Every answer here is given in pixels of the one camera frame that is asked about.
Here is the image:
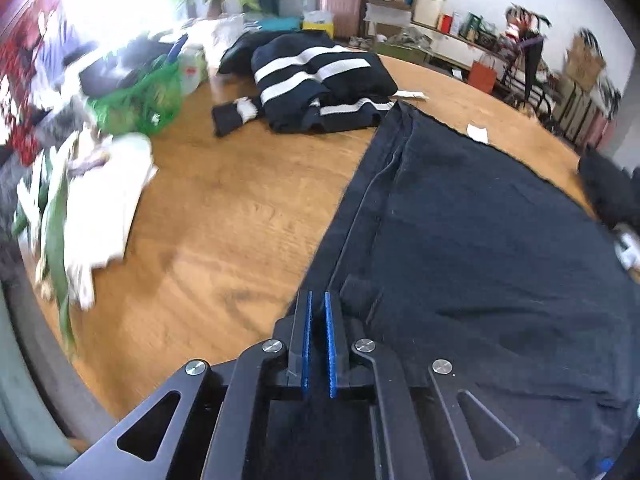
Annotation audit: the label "white cloth pile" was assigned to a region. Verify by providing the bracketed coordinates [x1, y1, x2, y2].
[14, 131, 159, 312]

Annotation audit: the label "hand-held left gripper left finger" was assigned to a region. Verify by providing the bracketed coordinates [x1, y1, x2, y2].
[62, 290, 313, 480]

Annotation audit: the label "teal bags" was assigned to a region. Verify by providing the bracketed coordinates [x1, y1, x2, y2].
[256, 16, 304, 32]

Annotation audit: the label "pink suitcase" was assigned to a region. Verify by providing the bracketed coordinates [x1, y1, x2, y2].
[314, 0, 367, 39]

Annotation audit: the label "grey folded cloth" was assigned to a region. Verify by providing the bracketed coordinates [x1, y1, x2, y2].
[611, 224, 640, 272]

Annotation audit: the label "green plastic bag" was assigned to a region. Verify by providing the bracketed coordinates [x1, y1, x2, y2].
[89, 54, 184, 137]

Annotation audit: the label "black box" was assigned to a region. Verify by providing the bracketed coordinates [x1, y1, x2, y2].
[79, 41, 172, 97]

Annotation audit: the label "black t-shirt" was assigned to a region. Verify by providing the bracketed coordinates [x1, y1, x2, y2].
[289, 101, 640, 480]

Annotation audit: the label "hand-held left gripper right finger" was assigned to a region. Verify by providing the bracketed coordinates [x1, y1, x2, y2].
[324, 291, 586, 480]

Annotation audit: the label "yellow bag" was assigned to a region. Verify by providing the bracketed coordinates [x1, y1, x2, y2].
[301, 9, 335, 39]

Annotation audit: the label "olive green box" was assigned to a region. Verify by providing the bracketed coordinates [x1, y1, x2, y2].
[374, 39, 437, 64]

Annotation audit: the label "cream storage box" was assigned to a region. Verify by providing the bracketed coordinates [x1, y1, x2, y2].
[411, 0, 447, 29]

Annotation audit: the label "orange paper bag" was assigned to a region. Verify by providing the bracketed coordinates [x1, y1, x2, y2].
[466, 54, 499, 94]

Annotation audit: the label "translucent plastic jug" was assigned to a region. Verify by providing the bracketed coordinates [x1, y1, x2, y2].
[176, 47, 209, 97]

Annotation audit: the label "black metal rack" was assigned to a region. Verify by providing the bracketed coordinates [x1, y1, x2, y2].
[499, 4, 553, 113]

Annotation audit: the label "pink paper bags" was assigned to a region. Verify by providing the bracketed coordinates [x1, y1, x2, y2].
[564, 97, 617, 148]

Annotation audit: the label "black sweater pile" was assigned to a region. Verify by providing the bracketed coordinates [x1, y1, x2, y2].
[576, 146, 640, 227]

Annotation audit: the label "red flower decoration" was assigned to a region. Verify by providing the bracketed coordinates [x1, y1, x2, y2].
[0, 30, 43, 163]

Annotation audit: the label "long green leaves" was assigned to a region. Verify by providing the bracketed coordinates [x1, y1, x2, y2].
[12, 147, 80, 353]

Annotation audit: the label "navy white striped sweater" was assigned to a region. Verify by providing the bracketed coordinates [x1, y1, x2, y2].
[211, 31, 399, 137]

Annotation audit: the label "stack of cardboard boxes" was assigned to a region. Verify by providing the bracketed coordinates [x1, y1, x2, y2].
[564, 32, 607, 92]

